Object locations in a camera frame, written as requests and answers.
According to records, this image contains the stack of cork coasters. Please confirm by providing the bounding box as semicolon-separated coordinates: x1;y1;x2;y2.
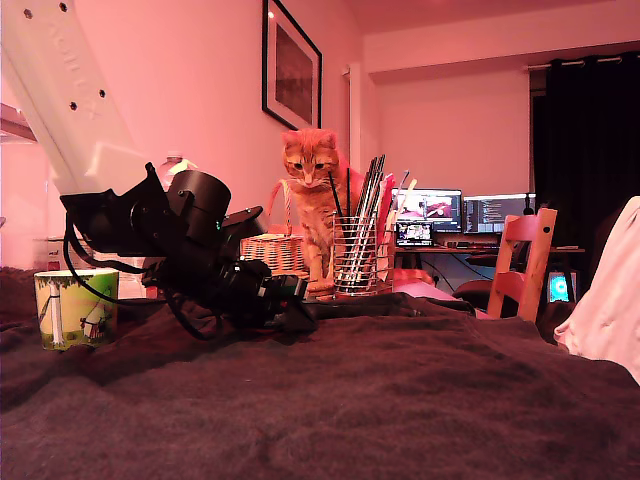
303;278;335;301

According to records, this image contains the dark fleece table cloth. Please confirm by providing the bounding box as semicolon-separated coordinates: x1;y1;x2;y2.
0;267;640;480

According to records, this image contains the orange tabby cat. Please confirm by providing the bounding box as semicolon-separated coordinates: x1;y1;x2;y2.
279;127;366;284

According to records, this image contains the large printed cardboard box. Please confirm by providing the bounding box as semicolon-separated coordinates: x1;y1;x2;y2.
74;238;154;300

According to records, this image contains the small laptop screen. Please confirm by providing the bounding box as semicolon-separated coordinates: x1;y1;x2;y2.
393;222;434;249

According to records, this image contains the red flat utensil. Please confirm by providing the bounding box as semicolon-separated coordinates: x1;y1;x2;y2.
374;172;396;241

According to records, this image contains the large clear water bottle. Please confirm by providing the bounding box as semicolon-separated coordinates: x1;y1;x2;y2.
160;154;199;177

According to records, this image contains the dark chopstick set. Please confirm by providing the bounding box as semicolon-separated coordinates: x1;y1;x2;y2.
343;154;387;294

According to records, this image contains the monitor showing video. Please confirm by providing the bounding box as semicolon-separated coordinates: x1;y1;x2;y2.
390;188;463;234

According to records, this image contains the yellow illustrated cartoon mug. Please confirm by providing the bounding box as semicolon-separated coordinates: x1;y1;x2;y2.
33;269;120;352

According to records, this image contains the small printed cardboard box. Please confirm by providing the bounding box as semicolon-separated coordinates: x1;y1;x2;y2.
33;237;69;272

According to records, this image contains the monitor showing code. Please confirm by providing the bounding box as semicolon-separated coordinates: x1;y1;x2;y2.
461;193;536;236

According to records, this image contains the wooden chair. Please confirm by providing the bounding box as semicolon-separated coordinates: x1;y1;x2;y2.
473;208;558;324

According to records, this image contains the computer case with glowing fan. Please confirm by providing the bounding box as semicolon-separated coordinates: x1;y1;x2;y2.
546;269;579;305

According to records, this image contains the wooden desk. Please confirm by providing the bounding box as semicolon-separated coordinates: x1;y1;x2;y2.
393;243;585;301

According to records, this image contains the pale pink hanging garment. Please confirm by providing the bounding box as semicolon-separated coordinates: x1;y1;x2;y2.
553;196;640;386

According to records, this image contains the black curtain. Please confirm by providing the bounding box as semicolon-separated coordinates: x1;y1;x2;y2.
529;52;640;301

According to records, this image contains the curtain rod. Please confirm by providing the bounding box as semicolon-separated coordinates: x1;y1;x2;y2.
523;52;640;72

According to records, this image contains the wicker basket with handle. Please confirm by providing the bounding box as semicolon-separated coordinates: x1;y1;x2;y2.
239;179;306;275

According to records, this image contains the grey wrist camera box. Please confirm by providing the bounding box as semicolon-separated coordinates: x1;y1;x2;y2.
222;204;266;242

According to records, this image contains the wire utensil rack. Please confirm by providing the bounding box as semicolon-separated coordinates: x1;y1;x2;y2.
331;212;395;300

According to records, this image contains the pale spatula handle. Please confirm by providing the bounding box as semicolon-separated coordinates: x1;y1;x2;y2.
391;178;418;221

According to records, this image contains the black cable bundle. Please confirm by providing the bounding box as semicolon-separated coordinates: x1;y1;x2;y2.
62;219;169;305

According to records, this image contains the black framed wall picture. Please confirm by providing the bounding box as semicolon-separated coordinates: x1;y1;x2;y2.
261;0;324;131

